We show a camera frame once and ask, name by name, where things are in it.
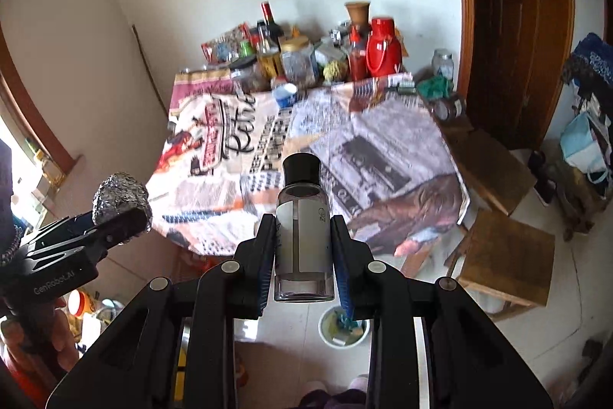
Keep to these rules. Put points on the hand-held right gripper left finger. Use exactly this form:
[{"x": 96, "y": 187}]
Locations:
[{"x": 266, "y": 279}]

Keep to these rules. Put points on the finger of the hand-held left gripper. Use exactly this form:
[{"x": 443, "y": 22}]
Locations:
[
  {"x": 72, "y": 224},
  {"x": 122, "y": 224}
]

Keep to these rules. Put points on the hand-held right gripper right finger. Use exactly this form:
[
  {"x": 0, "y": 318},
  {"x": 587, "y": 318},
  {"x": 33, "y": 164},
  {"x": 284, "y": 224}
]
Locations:
[{"x": 342, "y": 284}]

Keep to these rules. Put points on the foil ball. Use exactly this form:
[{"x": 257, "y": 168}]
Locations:
[{"x": 117, "y": 193}]

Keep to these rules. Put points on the white plastic bucket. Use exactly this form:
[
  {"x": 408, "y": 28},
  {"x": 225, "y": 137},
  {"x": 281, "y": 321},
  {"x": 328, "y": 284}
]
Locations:
[{"x": 330, "y": 332}]

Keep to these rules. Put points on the clear bottle with black cap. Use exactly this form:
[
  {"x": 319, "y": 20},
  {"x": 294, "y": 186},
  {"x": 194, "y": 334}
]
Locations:
[{"x": 301, "y": 236}]

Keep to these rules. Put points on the person's left forearm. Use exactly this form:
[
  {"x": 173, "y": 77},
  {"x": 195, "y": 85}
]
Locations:
[{"x": 21, "y": 337}]

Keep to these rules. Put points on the person's left hand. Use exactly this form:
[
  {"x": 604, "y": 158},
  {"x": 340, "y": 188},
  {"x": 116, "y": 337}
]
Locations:
[{"x": 62, "y": 332}]

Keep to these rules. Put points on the orange white plastic container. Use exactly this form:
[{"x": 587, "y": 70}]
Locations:
[{"x": 80, "y": 303}]

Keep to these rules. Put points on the wooden table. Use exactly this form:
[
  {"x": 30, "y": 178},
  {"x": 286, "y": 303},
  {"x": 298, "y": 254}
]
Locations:
[{"x": 414, "y": 263}]

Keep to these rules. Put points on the pink slipper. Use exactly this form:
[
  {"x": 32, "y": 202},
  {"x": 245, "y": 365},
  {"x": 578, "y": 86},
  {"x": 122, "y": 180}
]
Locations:
[{"x": 359, "y": 382}]

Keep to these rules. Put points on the person's right leg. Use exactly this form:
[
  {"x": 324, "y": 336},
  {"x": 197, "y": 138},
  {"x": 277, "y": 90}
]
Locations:
[{"x": 347, "y": 399}]

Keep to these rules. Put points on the printed tablecloth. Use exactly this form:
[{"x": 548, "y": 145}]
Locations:
[{"x": 373, "y": 150}]

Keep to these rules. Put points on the thin wooden stick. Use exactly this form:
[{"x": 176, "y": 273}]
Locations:
[{"x": 148, "y": 66}]

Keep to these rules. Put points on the wooden stool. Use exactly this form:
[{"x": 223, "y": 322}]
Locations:
[
  {"x": 493, "y": 164},
  {"x": 507, "y": 255}
]

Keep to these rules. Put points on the blue white paper cup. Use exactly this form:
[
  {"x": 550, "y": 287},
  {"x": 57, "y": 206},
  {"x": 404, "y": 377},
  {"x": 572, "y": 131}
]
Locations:
[{"x": 286, "y": 95}]

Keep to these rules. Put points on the jar with black lid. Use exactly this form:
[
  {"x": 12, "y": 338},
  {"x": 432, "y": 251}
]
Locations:
[{"x": 249, "y": 76}]

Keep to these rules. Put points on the red snack bag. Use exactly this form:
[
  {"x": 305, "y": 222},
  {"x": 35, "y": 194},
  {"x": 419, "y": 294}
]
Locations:
[{"x": 220, "y": 47}]

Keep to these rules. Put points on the metal cans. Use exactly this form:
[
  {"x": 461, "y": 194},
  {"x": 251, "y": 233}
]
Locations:
[{"x": 450, "y": 108}]

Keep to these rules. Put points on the yellow green mesh bundle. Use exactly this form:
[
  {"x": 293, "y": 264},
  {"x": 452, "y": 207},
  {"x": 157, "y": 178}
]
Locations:
[{"x": 335, "y": 71}]

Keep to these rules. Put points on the glass jar with gold lid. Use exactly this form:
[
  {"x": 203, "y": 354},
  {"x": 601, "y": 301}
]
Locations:
[{"x": 299, "y": 69}]

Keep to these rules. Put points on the green can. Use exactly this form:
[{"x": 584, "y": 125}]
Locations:
[{"x": 246, "y": 48}]

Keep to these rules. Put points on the yellow label jar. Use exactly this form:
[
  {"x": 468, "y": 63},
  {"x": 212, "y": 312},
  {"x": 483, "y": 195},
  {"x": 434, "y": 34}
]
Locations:
[{"x": 270, "y": 64}]

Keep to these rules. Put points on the green cloth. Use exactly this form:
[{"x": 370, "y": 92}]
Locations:
[{"x": 435, "y": 87}]

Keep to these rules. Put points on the red sauce bottle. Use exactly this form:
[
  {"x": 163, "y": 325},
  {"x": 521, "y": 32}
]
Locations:
[{"x": 358, "y": 59}]

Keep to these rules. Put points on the black shoes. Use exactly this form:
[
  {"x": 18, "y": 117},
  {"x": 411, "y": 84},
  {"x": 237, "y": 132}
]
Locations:
[{"x": 543, "y": 176}]

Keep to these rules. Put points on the clear plastic container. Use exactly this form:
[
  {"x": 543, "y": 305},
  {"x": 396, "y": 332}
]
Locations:
[{"x": 330, "y": 52}]

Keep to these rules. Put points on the red thermos jug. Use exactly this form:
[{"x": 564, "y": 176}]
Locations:
[{"x": 385, "y": 49}]

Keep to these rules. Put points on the clear glass jar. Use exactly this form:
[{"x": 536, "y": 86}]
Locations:
[{"x": 443, "y": 64}]

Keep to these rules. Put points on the dark wine bottle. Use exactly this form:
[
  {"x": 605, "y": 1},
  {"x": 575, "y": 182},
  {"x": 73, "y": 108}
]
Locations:
[{"x": 272, "y": 25}]

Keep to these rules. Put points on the terracotta vase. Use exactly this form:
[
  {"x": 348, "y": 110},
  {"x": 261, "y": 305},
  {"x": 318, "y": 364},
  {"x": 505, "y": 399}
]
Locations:
[{"x": 358, "y": 13}]

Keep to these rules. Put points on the light blue bag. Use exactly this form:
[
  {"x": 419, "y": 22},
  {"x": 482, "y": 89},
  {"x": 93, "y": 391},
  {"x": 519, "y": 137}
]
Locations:
[{"x": 582, "y": 143}]

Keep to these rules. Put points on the dark wooden door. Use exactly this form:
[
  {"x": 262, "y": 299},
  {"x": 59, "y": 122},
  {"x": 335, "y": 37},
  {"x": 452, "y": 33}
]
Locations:
[{"x": 517, "y": 30}]

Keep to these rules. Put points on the dark blue cloth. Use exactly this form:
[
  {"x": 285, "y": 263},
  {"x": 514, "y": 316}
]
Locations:
[{"x": 591, "y": 57}]

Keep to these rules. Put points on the wooden window frame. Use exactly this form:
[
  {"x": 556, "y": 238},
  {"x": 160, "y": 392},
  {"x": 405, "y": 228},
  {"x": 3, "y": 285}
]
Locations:
[{"x": 28, "y": 112}]

